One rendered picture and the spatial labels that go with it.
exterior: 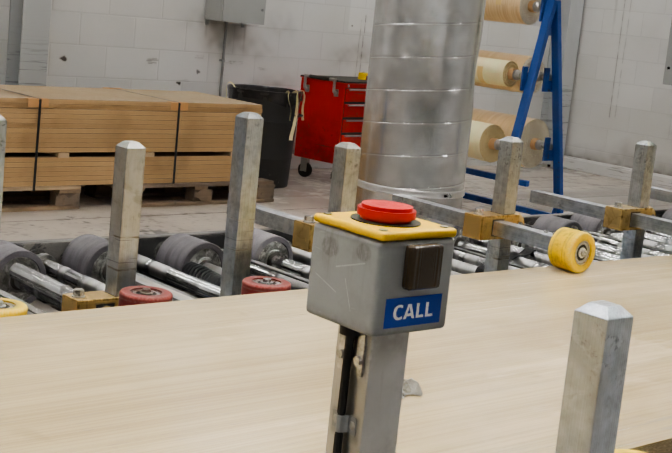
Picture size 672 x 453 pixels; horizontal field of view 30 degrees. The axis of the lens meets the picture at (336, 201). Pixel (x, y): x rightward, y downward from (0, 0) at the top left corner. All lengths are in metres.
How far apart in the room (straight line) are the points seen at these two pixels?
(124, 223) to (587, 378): 1.11
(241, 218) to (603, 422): 1.18
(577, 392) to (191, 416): 0.50
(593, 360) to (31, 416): 0.62
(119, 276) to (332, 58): 8.49
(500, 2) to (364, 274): 7.83
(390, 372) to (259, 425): 0.55
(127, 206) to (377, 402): 1.19
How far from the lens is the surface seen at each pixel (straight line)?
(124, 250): 2.02
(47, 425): 1.36
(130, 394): 1.46
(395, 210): 0.83
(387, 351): 0.85
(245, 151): 2.12
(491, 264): 2.63
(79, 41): 9.03
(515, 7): 8.53
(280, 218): 2.36
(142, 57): 9.31
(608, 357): 1.05
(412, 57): 5.31
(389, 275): 0.81
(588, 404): 1.06
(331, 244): 0.84
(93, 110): 7.61
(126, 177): 2.00
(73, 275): 2.41
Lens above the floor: 1.36
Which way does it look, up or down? 9 degrees down
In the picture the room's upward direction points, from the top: 6 degrees clockwise
